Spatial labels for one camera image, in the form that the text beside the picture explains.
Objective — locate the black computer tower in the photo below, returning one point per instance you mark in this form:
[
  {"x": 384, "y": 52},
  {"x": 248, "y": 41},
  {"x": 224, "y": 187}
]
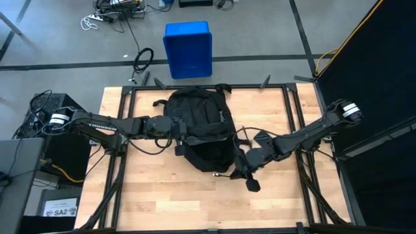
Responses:
[{"x": 65, "y": 156}]

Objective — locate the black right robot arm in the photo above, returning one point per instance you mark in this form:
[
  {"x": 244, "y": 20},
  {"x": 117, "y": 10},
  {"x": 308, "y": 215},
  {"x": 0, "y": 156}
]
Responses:
[{"x": 308, "y": 130}]

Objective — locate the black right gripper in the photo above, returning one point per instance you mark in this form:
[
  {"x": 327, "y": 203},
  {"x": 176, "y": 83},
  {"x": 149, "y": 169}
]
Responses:
[{"x": 248, "y": 164}]

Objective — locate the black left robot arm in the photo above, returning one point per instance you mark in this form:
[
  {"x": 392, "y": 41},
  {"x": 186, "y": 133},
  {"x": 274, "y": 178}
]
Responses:
[{"x": 113, "y": 125}]

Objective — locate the black box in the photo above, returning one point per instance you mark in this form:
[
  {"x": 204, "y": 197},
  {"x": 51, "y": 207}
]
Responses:
[{"x": 58, "y": 193}]

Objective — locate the black flat device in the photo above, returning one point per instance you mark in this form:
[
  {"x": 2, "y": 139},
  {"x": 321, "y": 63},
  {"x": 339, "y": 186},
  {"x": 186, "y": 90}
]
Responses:
[{"x": 195, "y": 2}]

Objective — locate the black partition curtain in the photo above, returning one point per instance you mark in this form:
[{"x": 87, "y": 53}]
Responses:
[{"x": 373, "y": 81}]

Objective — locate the black backpack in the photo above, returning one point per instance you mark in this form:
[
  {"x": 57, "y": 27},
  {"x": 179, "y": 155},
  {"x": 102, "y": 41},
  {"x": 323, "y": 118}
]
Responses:
[{"x": 208, "y": 117}]

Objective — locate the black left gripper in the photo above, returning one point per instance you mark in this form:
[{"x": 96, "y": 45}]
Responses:
[{"x": 179, "y": 130}]

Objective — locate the white SA2 label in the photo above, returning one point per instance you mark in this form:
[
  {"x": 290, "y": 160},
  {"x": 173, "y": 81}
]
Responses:
[{"x": 60, "y": 208}]

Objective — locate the blue plastic bin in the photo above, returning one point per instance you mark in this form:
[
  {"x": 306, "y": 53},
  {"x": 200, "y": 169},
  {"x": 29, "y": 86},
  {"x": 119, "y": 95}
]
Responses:
[{"x": 188, "y": 52}]

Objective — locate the white power strip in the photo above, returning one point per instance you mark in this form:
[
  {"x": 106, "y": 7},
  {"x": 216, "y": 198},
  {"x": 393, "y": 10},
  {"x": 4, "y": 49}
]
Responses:
[{"x": 100, "y": 17}]

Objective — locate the grey desk top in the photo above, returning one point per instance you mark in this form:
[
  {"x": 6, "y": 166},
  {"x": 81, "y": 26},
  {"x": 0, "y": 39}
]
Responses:
[{"x": 16, "y": 182}]

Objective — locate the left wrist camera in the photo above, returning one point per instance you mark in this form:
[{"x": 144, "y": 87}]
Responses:
[{"x": 179, "y": 150}]

